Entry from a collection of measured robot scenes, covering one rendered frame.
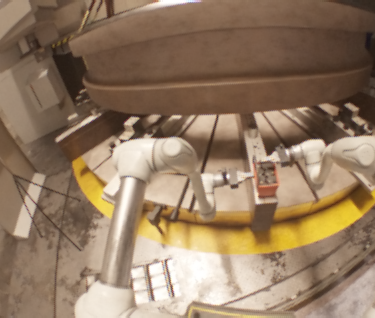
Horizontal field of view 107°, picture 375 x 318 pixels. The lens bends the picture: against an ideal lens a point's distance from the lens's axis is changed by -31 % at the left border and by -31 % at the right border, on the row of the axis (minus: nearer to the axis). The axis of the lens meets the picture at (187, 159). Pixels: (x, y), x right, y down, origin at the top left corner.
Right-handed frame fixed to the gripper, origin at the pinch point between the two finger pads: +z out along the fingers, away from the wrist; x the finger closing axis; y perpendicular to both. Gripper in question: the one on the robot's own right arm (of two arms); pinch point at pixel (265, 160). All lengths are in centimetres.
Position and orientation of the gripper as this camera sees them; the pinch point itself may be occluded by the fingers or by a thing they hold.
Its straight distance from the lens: 120.3
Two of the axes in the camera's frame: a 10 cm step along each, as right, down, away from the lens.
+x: -0.9, 6.9, -7.2
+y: -3.9, -6.9, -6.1
